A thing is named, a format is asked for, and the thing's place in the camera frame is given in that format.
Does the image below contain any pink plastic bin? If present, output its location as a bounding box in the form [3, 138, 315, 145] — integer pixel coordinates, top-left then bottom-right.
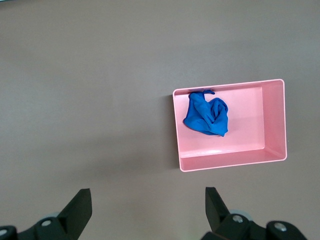
[172, 78, 288, 173]

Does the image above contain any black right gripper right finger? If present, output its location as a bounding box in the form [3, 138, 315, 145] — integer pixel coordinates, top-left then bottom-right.
[200, 186, 309, 240]

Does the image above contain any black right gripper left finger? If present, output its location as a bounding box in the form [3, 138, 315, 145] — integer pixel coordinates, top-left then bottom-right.
[0, 188, 93, 240]

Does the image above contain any blue microfiber cloth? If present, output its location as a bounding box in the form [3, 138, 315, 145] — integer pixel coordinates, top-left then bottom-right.
[183, 89, 229, 138]

